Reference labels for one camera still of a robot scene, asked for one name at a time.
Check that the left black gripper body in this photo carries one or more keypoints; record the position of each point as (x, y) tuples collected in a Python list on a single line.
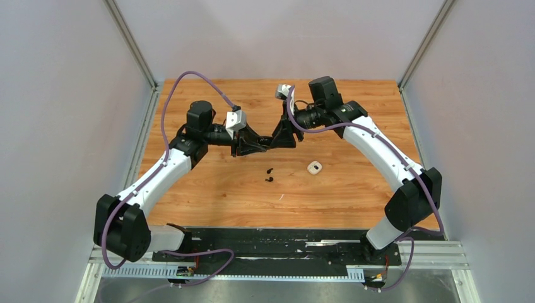
[(235, 145)]

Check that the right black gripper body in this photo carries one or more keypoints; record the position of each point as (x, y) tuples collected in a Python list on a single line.
[(299, 132)]

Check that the white earbud charging case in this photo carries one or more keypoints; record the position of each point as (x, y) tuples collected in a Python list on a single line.
[(314, 167)]

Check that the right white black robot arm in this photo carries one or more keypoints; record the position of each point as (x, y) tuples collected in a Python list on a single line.
[(417, 191)]

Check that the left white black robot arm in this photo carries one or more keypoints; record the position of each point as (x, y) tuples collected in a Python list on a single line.
[(121, 226)]

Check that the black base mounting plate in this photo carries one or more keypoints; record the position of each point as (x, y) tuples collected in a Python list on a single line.
[(289, 252)]

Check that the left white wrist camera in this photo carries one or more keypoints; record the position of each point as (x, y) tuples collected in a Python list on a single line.
[(235, 120)]

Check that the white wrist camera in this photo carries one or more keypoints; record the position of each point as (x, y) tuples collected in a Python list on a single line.
[(235, 120), (285, 92)]

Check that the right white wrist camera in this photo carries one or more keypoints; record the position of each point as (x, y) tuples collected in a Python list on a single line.
[(285, 92)]

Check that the left aluminium frame post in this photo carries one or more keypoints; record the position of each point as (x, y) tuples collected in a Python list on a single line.
[(130, 41)]

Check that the aluminium frame post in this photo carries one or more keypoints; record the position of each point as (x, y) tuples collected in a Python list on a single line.
[(428, 38), (130, 41)]

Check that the right aluminium frame post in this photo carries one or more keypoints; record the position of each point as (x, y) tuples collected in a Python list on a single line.
[(428, 38)]

